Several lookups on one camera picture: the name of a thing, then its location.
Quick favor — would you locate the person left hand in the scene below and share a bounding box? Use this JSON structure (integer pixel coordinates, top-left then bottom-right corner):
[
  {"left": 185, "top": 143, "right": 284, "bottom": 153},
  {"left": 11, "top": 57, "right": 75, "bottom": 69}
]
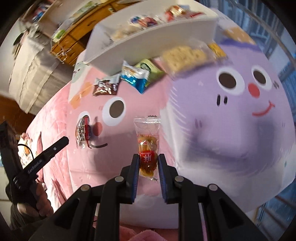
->
[{"left": 11, "top": 183, "right": 54, "bottom": 225}]

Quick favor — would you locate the green snack packet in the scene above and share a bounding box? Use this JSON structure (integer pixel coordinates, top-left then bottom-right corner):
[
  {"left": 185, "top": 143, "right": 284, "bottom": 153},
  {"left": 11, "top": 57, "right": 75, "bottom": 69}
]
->
[{"left": 135, "top": 59, "right": 165, "bottom": 88}]

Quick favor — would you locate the cartoon printed table cover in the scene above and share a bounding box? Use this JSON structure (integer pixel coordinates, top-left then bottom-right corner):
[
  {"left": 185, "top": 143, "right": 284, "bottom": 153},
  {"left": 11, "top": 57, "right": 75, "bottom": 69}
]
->
[{"left": 66, "top": 9, "right": 296, "bottom": 230}]

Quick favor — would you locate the pink bed blanket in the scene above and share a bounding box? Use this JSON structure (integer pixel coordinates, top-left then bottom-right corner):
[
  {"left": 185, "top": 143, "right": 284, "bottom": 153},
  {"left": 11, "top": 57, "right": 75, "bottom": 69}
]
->
[{"left": 21, "top": 87, "right": 77, "bottom": 212}]

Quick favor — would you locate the blue foil snack packet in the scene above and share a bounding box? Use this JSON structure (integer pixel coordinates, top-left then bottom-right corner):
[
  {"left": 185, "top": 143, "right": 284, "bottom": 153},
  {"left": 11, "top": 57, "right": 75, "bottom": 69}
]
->
[{"left": 120, "top": 60, "right": 149, "bottom": 94}]

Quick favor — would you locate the yellow small cake packet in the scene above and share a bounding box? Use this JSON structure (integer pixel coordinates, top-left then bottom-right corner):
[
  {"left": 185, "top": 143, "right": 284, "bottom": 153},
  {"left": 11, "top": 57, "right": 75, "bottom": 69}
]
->
[{"left": 207, "top": 42, "right": 227, "bottom": 60}]

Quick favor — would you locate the blueberry white snack packet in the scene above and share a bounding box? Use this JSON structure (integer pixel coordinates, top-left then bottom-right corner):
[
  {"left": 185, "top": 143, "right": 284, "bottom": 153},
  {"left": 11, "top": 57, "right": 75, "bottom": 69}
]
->
[{"left": 128, "top": 15, "right": 159, "bottom": 29}]

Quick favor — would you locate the yellow rice cracker packet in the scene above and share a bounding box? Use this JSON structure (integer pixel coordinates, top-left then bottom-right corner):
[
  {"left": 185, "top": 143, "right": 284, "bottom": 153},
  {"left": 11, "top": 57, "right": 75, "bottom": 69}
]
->
[{"left": 160, "top": 40, "right": 216, "bottom": 77}]

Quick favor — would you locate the red edged date packet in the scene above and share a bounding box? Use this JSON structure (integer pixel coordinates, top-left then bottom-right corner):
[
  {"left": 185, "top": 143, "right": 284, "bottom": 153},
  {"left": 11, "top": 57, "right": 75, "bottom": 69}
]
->
[{"left": 75, "top": 115, "right": 91, "bottom": 149}]

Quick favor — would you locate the brown chocolate snack packet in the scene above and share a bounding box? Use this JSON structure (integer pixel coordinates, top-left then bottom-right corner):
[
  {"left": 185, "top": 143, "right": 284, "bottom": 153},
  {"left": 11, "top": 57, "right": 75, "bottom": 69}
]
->
[{"left": 92, "top": 74, "right": 120, "bottom": 96}]

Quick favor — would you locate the red white large snack bag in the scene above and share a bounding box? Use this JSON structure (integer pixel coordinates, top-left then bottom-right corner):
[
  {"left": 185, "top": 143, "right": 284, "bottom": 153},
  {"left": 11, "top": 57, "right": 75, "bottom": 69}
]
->
[{"left": 164, "top": 5, "right": 205, "bottom": 22}]

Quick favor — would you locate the small clear candy packet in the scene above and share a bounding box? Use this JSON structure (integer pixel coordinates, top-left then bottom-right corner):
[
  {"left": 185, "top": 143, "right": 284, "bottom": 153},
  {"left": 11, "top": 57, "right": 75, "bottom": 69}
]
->
[{"left": 133, "top": 116, "right": 161, "bottom": 181}]

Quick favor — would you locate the wooden desk with drawers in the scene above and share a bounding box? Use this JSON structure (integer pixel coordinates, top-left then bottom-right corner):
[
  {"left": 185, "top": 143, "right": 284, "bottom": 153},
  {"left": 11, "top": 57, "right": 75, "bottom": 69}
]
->
[{"left": 50, "top": 1, "right": 138, "bottom": 66}]

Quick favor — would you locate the black cable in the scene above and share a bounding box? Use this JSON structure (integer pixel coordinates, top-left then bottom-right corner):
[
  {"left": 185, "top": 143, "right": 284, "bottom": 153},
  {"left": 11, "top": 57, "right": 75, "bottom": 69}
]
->
[{"left": 17, "top": 143, "right": 35, "bottom": 160}]

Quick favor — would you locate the white plastic storage bin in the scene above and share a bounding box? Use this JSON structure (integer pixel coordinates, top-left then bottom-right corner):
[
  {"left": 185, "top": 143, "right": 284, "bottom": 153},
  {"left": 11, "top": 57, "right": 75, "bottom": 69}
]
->
[{"left": 83, "top": 1, "right": 218, "bottom": 75}]

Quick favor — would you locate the wooden bookshelf with books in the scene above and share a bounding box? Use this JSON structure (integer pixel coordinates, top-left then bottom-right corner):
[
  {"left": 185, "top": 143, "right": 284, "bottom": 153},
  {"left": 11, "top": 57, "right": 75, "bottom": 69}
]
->
[{"left": 20, "top": 0, "right": 96, "bottom": 38}]

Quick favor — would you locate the lace covered cabinet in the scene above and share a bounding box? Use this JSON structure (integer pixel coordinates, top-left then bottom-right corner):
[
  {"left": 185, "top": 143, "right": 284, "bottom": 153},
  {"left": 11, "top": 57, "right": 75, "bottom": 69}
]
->
[{"left": 9, "top": 34, "right": 74, "bottom": 115}]

